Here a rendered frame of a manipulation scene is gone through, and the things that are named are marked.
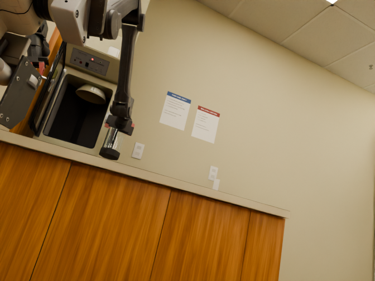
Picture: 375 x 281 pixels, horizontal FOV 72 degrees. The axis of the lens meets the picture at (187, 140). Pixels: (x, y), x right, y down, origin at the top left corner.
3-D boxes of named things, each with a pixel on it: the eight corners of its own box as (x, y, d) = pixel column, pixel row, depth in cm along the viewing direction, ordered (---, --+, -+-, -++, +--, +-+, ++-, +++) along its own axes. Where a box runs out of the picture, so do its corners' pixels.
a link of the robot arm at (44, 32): (25, 18, 114) (44, 22, 114) (38, 32, 125) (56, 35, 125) (18, 44, 112) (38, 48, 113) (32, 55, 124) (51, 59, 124)
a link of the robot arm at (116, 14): (119, -16, 101) (145, -12, 102) (120, 20, 110) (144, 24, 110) (71, 6, 66) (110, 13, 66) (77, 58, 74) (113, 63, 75)
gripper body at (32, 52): (23, 66, 114) (21, 50, 115) (49, 67, 119) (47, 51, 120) (21, 59, 109) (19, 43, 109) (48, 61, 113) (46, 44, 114)
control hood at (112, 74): (62, 63, 140) (69, 48, 142) (121, 86, 150) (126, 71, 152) (61, 53, 129) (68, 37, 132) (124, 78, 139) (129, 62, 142)
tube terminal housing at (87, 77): (37, 153, 149) (81, 42, 171) (93, 168, 159) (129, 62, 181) (28, 145, 127) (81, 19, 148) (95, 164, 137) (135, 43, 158)
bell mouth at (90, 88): (75, 97, 157) (78, 89, 159) (104, 107, 162) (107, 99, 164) (75, 86, 141) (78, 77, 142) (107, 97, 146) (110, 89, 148)
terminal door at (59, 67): (35, 136, 127) (64, 67, 138) (29, 123, 100) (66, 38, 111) (33, 135, 127) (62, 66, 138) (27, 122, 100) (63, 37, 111)
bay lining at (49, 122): (47, 141, 152) (68, 89, 162) (92, 154, 160) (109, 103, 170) (41, 133, 130) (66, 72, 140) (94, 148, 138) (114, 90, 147)
